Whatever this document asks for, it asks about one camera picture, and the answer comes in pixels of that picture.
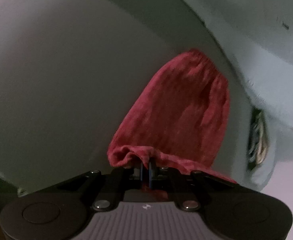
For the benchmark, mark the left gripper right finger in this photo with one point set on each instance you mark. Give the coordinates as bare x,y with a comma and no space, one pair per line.
160,178

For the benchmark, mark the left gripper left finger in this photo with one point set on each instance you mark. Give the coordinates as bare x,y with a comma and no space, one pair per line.
129,177

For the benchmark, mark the red knitted garment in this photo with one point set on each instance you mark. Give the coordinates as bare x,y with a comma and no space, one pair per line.
179,121

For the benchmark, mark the dark patterned garment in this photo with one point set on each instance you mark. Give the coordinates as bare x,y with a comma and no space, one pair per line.
258,143

